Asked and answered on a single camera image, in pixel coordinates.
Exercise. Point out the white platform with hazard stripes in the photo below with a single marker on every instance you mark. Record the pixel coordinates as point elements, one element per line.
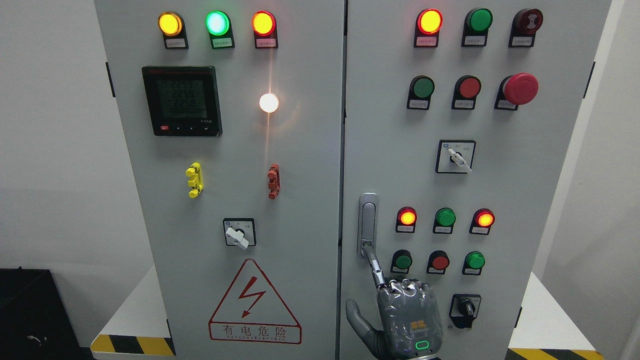
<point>139,329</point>

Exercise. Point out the green light top right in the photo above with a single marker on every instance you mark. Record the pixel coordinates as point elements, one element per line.
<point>475,31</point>

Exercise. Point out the red lit light top right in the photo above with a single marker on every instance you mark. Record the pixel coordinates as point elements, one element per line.
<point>427,28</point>

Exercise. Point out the white lit indicator light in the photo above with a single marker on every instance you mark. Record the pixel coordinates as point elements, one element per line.
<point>269,103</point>

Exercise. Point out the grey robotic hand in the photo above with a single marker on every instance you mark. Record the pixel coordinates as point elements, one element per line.
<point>410,318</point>

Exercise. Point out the right cabinet door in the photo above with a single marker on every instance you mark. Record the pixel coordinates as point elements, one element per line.
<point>392,151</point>

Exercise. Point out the silver door handle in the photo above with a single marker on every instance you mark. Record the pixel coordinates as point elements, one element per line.
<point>367,222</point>

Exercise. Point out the green lit indicator light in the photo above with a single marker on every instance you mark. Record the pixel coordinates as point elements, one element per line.
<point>220,30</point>

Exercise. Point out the cabinet door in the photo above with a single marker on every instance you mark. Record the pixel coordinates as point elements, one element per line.
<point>296,233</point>
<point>392,151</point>

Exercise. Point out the left door rotary switch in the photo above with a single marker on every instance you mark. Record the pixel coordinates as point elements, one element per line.
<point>239,232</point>

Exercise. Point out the upper right rotary switch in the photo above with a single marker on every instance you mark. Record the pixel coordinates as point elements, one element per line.
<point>455,156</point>

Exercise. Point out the green push button lower right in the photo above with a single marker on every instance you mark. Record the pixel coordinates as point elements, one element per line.
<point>473,263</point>

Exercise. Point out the left cabinet door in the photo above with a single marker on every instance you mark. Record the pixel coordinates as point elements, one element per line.
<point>296,233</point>

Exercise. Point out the red lit light middle right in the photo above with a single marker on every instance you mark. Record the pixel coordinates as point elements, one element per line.
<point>482,221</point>

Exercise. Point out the green push button lower left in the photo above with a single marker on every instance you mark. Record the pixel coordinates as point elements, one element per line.
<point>401,262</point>

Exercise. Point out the dark red buzzer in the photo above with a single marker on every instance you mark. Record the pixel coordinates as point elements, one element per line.
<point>525,24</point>

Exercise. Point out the green push button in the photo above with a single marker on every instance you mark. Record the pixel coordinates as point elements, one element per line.
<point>401,262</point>
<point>420,91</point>
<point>473,263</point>

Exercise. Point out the red emergency stop button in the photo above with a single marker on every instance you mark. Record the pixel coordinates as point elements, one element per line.
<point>516,90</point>

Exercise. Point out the black box lower left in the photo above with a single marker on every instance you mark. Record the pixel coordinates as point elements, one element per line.
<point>33,321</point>

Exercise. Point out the red lit light middle left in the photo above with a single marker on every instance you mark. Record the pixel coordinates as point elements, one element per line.
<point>406,220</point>

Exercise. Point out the red push button upper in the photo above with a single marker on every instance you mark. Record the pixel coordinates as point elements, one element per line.
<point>465,94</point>

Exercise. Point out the black digital power meter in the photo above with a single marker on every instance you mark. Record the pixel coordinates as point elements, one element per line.
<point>183,100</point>

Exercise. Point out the red lit light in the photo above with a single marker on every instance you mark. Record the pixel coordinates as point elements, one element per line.
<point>427,28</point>
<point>482,221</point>
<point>406,220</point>

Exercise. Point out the red push button lower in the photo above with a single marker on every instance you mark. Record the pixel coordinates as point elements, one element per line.
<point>438,263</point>

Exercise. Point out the green push button upper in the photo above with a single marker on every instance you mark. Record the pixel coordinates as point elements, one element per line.
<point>420,91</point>

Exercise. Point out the yellow indicator light top left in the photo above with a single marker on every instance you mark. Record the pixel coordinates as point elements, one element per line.
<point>172,26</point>

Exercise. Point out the red electrical warning triangle sticker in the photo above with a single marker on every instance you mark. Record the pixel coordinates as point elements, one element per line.
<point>252,310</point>

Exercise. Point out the green light middle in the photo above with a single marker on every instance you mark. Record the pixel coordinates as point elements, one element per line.
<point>444,221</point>

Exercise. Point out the red push button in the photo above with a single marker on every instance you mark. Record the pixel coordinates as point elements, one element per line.
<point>438,263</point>
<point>465,94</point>

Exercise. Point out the red-orange indicator light left door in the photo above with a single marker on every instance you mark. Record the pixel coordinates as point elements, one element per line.
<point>264,26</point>

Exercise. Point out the black lower rotary switch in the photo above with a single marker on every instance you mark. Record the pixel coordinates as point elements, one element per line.
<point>464,309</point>

